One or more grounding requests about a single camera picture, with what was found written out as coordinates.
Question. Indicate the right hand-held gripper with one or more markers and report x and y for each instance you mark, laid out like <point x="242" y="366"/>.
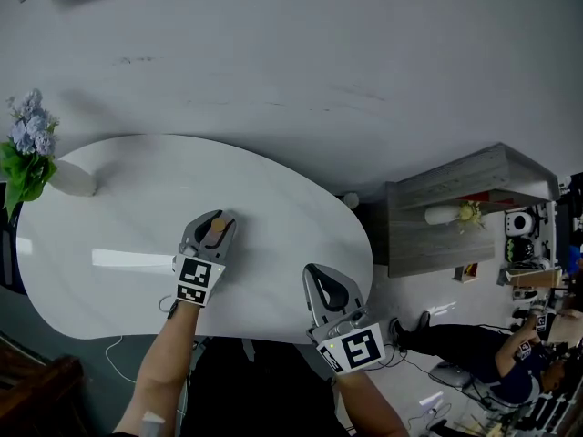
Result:
<point x="360" y="346"/>

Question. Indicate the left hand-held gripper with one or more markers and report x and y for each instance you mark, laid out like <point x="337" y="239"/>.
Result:
<point x="197" y="276"/>

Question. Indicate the person's right forearm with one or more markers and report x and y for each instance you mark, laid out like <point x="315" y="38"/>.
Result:
<point x="369" y="403"/>

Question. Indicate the person's left forearm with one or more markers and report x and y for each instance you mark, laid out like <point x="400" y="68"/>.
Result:
<point x="164" y="362"/>

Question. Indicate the white oval table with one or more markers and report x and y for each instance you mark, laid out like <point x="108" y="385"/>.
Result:
<point x="136" y="189"/>

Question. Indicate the black wristband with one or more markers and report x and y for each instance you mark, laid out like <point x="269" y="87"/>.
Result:
<point x="172" y="310"/>

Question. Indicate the small white round object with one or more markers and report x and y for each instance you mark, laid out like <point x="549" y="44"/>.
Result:
<point x="351" y="200"/>

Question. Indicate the grey wooden shelf cabinet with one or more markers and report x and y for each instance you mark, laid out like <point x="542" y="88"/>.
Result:
<point x="437" y="244"/>

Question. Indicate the person's dark shirt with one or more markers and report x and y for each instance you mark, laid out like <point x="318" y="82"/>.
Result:
<point x="255" y="389"/>

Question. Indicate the small white vase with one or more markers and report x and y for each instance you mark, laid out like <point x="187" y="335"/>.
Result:
<point x="439" y="215"/>

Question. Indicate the small wooden box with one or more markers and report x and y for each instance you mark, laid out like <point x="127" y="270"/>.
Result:
<point x="465" y="273"/>

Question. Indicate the tall white ceramic vase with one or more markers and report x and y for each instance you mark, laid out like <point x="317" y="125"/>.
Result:
<point x="75" y="178"/>

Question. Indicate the yellow flower bunch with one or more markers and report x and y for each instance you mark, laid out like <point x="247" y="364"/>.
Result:
<point x="469" y="213"/>

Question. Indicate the red board in shelf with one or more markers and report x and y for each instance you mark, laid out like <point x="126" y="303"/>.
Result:
<point x="483" y="197"/>

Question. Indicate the black helmet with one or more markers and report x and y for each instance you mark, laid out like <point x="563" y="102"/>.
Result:
<point x="519" y="249"/>

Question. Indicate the green and blue flower bouquet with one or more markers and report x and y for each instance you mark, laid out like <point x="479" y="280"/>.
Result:
<point x="25" y="171"/>

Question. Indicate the white helmet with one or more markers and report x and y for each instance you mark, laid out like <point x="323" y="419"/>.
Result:
<point x="520" y="222"/>

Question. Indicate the cardboard box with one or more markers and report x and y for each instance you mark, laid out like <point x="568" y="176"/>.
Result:
<point x="533" y="278"/>

